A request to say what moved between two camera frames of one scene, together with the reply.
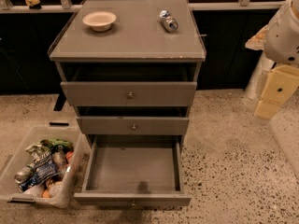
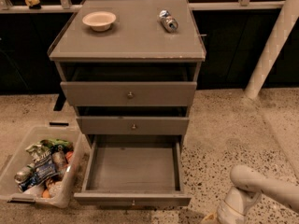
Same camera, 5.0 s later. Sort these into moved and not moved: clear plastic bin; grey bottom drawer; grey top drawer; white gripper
Moved: white gripper
Not moved: grey bottom drawer; clear plastic bin; grey top drawer
